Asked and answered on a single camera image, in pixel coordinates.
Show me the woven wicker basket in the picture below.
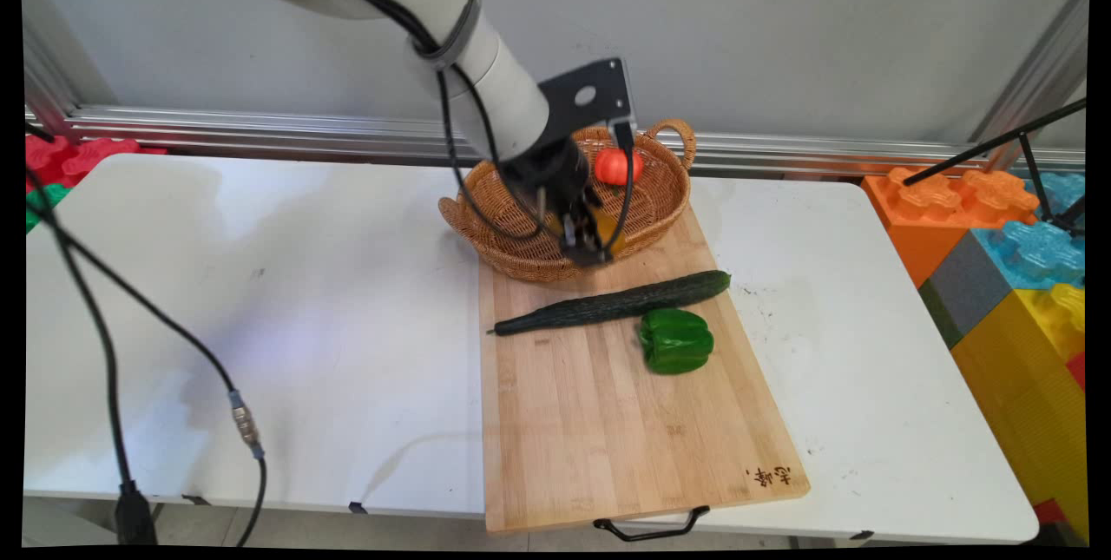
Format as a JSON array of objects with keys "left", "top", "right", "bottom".
[{"left": 437, "top": 118, "right": 698, "bottom": 285}]

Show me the red foam block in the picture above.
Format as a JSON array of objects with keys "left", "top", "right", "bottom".
[{"left": 24, "top": 135, "right": 166, "bottom": 193}]

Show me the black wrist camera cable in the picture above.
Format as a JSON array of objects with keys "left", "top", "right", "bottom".
[{"left": 265, "top": 0, "right": 641, "bottom": 255}]

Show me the black cutting board handle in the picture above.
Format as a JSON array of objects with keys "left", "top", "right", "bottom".
[{"left": 594, "top": 505, "right": 711, "bottom": 542}]

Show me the slanted aluminium frame post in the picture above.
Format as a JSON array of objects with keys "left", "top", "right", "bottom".
[{"left": 968, "top": 0, "right": 1091, "bottom": 170}]

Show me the black tripod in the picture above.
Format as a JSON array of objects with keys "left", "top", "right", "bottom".
[{"left": 903, "top": 98, "right": 1088, "bottom": 236}]

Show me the horizontal aluminium frame rail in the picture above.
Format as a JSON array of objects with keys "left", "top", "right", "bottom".
[{"left": 24, "top": 104, "right": 1086, "bottom": 179}]

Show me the green bell pepper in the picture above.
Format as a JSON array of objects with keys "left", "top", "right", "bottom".
[{"left": 638, "top": 307, "right": 716, "bottom": 376}]

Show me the gray velcro wrist strap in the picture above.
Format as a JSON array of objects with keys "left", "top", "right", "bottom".
[{"left": 413, "top": 0, "right": 483, "bottom": 71}]

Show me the bamboo cutting board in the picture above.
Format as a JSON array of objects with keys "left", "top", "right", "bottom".
[{"left": 478, "top": 202, "right": 812, "bottom": 536}]

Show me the gray foam block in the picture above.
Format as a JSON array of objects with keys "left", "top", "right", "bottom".
[{"left": 918, "top": 230, "right": 1015, "bottom": 349}]

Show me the dark green cucumber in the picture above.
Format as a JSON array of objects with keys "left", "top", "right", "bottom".
[{"left": 486, "top": 270, "right": 733, "bottom": 337}]

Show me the black cable with thick plug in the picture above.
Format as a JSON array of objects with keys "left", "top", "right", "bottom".
[{"left": 24, "top": 165, "right": 159, "bottom": 546}]

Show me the red tomato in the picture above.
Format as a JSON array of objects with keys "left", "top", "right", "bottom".
[{"left": 595, "top": 147, "right": 645, "bottom": 188}]

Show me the black cable with metal connector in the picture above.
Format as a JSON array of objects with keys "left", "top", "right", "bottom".
[{"left": 24, "top": 195, "right": 267, "bottom": 548}]

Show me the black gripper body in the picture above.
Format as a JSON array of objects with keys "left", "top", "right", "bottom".
[{"left": 500, "top": 135, "right": 595, "bottom": 215}]

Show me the orange foam block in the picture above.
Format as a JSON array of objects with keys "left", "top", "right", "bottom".
[{"left": 862, "top": 166, "right": 1040, "bottom": 287}]

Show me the blue foam block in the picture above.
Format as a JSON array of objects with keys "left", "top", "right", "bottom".
[{"left": 970, "top": 172, "right": 1088, "bottom": 290}]

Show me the green foam block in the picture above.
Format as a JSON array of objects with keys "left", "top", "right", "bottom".
[{"left": 26, "top": 183, "right": 72, "bottom": 233}]

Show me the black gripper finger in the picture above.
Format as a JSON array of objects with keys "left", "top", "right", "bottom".
[
  {"left": 560, "top": 211, "right": 614, "bottom": 267},
  {"left": 580, "top": 185, "right": 612, "bottom": 233}
]

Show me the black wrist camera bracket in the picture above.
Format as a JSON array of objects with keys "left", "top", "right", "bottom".
[{"left": 536, "top": 57, "right": 640, "bottom": 155}]

